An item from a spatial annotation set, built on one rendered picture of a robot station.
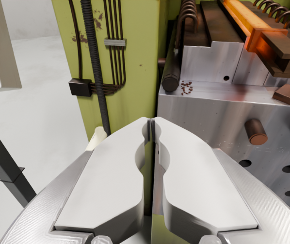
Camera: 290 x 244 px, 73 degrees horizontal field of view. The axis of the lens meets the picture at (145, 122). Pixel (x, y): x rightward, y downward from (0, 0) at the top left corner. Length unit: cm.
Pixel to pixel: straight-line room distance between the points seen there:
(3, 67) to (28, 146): 141
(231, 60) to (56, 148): 142
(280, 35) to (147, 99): 37
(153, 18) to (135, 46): 8
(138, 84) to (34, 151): 124
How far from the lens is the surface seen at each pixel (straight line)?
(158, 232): 81
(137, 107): 62
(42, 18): 424
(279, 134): 43
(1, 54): 36
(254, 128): 37
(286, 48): 31
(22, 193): 75
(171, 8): 84
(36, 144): 173
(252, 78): 41
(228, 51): 38
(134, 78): 57
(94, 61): 56
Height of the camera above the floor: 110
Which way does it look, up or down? 40 degrees down
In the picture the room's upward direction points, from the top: straight up
